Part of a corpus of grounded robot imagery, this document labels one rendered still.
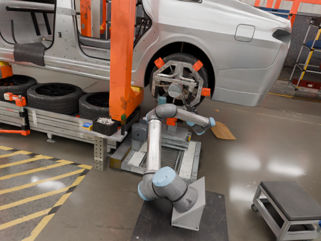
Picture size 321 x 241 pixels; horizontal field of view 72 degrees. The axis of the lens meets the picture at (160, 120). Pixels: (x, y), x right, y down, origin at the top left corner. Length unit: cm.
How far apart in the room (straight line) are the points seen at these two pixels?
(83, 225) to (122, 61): 140
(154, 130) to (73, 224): 96
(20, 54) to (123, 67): 167
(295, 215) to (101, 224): 145
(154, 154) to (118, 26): 112
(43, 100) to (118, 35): 133
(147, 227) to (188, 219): 27
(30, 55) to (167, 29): 177
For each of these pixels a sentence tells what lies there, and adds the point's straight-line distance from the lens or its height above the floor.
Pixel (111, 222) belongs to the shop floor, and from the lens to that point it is 199.
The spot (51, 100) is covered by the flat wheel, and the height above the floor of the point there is 48.
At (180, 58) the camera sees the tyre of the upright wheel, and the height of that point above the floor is 115.
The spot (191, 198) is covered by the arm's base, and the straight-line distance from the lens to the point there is 151.
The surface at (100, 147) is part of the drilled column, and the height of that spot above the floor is 28.
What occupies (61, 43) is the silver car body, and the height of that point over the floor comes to 110.
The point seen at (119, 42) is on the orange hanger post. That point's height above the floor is 127.
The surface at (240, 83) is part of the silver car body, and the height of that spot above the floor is 98.
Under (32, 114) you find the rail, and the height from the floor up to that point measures 34.
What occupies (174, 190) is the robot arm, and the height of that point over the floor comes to 55.
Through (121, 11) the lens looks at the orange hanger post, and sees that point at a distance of 207.
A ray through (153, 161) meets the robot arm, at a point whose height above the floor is 56.
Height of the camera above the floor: 153
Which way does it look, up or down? 25 degrees down
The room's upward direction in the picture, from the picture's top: 7 degrees clockwise
